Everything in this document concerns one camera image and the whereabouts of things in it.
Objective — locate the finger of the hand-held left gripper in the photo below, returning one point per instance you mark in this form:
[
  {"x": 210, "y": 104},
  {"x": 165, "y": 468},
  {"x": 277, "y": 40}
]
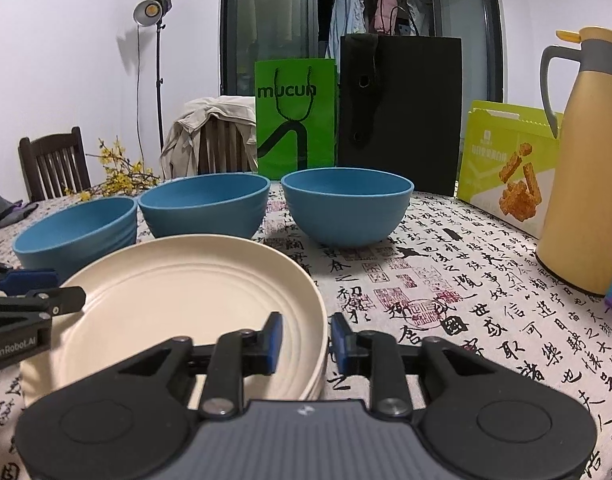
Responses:
[
  {"x": 61, "y": 301},
  {"x": 26, "y": 281}
]

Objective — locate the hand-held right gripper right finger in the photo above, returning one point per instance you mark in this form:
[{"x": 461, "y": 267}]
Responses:
[{"x": 340, "y": 345}]

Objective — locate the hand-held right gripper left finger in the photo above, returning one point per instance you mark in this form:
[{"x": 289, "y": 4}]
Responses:
[{"x": 274, "y": 340}]

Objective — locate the blue bowl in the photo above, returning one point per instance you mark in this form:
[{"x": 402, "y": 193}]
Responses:
[
  {"x": 71, "y": 230},
  {"x": 346, "y": 215},
  {"x": 201, "y": 210}
]

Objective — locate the grey cloth pouch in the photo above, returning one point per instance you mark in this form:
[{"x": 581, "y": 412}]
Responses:
[{"x": 11, "y": 210}]

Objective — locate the yellow blossom branch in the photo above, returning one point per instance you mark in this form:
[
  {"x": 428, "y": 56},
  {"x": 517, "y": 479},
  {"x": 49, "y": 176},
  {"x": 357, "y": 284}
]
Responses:
[{"x": 117, "y": 180}]

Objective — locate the dark wooden chair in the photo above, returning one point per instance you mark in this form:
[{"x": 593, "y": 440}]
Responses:
[{"x": 51, "y": 142}]

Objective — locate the brown slatted wooden chair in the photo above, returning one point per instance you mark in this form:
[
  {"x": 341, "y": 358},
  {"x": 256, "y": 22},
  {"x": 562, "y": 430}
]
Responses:
[{"x": 226, "y": 145}]

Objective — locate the green paper bag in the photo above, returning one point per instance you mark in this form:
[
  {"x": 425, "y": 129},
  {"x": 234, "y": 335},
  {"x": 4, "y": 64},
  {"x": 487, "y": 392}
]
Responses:
[{"x": 321, "y": 125}]

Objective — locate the yellow green snack box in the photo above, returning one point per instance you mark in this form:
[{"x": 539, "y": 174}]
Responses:
[{"x": 486, "y": 180}]

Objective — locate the beige jacket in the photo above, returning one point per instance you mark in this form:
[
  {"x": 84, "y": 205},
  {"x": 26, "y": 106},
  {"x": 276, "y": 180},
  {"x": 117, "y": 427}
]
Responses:
[{"x": 211, "y": 107}]

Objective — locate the black paper bag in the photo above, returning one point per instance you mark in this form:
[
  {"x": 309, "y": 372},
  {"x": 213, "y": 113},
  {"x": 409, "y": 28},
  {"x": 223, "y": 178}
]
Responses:
[{"x": 416, "y": 110}]

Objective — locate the yellow thermos jug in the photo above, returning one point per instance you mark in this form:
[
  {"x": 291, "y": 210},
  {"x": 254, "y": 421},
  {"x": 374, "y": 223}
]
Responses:
[{"x": 586, "y": 185}]

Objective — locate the studio light on stand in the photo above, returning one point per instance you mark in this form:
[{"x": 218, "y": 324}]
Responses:
[{"x": 148, "y": 10}]

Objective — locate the black framed sliding glass door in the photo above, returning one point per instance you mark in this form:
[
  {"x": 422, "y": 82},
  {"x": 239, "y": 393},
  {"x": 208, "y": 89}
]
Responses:
[{"x": 266, "y": 20}]

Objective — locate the light blue hanging shirt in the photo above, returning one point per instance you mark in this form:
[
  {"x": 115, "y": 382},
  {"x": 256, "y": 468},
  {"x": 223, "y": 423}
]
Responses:
[{"x": 346, "y": 15}]

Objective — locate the pink hanging jacket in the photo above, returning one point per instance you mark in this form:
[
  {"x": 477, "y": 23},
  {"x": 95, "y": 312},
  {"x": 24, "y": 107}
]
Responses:
[{"x": 383, "y": 10}]

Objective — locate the white hanging shirt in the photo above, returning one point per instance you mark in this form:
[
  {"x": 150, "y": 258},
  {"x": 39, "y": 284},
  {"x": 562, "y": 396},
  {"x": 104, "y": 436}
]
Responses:
[{"x": 416, "y": 10}]

